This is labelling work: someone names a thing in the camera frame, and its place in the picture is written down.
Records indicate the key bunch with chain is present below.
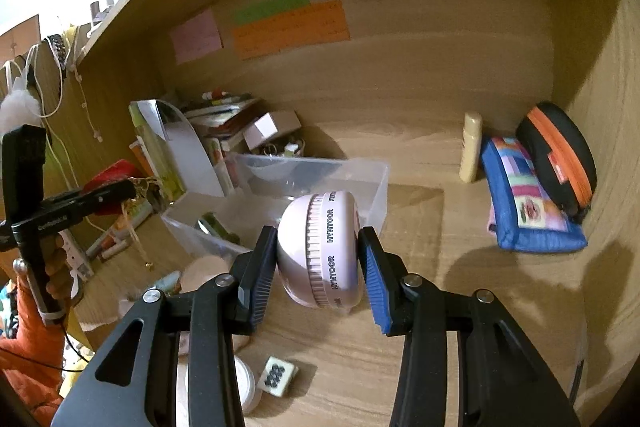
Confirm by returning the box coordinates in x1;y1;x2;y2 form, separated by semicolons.
120;177;171;268

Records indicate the yellow cloth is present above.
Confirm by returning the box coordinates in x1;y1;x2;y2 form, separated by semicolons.
65;312;96;368

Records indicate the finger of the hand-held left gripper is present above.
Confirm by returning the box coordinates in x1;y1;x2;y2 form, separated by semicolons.
82;181;138;217

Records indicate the teal tube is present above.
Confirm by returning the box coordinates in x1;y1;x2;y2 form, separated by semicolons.
155;271;182;295

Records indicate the black case with orange zipper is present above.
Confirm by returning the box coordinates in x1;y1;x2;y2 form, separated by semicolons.
515;102;598;223

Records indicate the person's left forearm orange sleeve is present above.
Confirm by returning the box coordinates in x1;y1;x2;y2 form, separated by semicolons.
0;274;66;408

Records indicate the orange paper note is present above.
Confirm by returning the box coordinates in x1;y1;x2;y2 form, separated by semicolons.
232;0;351;60

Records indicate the beige round puff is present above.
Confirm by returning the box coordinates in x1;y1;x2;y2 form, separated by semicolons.
180;254;236;293

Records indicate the mahjong tile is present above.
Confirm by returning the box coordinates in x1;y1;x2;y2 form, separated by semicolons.
257;356;301;397

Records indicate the white marker pen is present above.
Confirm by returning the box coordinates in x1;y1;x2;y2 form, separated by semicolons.
86;234;132;263

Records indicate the red pouch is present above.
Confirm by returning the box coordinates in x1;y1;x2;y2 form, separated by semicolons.
82;159;141;212

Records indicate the stack of books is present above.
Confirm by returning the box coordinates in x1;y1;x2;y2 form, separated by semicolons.
182;92;266;148

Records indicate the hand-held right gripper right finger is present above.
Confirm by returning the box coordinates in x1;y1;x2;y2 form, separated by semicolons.
356;226;583;427

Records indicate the pile of small trinkets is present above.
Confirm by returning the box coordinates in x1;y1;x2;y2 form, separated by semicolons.
260;139;306;158

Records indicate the small box with white lid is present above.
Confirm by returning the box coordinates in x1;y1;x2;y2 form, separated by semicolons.
243;111;302;152

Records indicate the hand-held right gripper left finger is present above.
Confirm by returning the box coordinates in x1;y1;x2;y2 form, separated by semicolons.
50;224;278;427

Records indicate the white file holder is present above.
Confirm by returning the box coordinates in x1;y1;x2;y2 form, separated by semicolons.
137;99;226;198

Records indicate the white fluffy ball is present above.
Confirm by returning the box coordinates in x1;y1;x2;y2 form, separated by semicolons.
0;87;41;135

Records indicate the clear plastic bin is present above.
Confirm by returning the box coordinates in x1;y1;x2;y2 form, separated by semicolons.
161;153;391;258

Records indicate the pink round device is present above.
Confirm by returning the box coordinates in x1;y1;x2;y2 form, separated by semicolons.
276;189;365;309

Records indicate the beige tube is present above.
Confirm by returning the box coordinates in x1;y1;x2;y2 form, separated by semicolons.
459;112;484;182

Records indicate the white round jar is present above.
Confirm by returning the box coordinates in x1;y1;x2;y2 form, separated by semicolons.
185;354;263;413

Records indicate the orange and white book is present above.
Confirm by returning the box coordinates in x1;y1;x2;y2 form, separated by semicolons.
129;141;153;178

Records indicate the person's left hand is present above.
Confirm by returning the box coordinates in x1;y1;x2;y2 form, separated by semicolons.
44;247;71;308

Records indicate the macaron print book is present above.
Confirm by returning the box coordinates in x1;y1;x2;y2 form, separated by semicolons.
207;137;236;195

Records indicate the white cord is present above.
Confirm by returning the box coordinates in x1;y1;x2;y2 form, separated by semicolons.
5;42;68;132

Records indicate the green paper note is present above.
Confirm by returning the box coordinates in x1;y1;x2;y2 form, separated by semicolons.
232;0;311;25

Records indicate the blue patchwork pouch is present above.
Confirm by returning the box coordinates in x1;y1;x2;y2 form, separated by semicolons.
481;136;588;253

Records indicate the pink paper note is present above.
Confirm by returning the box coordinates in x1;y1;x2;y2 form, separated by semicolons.
169;9;222;65

